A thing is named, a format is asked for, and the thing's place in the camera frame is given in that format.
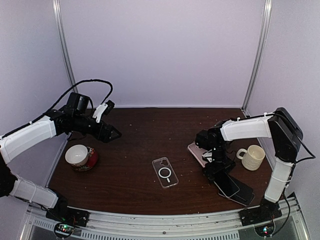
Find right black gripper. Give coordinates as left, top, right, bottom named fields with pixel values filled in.
left=203, top=142, right=237, bottom=184

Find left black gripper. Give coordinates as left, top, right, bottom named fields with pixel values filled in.
left=73, top=114, right=122, bottom=143

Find silver smartphone black screen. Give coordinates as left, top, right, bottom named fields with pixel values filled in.
left=213, top=172, right=240, bottom=198

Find clear magsafe phone case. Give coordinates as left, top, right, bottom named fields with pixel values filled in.
left=151, top=157, right=179, bottom=189

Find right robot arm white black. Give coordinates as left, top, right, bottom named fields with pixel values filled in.
left=194, top=107, right=304, bottom=221

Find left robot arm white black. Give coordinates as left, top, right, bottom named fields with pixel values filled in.
left=0, top=92, right=122, bottom=222

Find pink phone case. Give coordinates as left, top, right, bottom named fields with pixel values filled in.
left=187, top=142, right=213, bottom=168

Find red floral saucer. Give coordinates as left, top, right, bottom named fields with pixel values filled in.
left=71, top=146, right=99, bottom=172

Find cream ribbed mug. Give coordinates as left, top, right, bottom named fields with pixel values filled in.
left=236, top=145, right=266, bottom=171

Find white bowl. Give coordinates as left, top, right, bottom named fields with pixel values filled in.
left=65, top=144, right=89, bottom=167

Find dark smartphone lower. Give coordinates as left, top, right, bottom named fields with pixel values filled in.
left=218, top=175, right=255, bottom=206

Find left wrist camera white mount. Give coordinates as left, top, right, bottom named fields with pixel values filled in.
left=92, top=100, right=115, bottom=123

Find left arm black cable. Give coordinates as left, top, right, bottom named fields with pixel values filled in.
left=27, top=79, right=114, bottom=126

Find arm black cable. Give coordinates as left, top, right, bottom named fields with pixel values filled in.
left=27, top=79, right=114, bottom=126
left=274, top=112, right=317, bottom=236

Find front aluminium rail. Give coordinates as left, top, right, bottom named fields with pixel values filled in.
left=21, top=192, right=310, bottom=240

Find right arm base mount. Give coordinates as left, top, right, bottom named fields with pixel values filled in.
left=239, top=198, right=282, bottom=238

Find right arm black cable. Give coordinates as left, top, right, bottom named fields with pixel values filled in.
left=274, top=112, right=317, bottom=236

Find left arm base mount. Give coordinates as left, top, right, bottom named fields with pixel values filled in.
left=42, top=191, right=90, bottom=240

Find left aluminium frame post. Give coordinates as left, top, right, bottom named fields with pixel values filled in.
left=52, top=0, right=76, bottom=87

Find aluminium frame post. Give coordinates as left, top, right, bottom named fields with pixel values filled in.
left=52, top=0, right=76, bottom=87
left=241, top=0, right=273, bottom=115

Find right aluminium frame post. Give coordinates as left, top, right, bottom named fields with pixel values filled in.
left=241, top=0, right=273, bottom=115

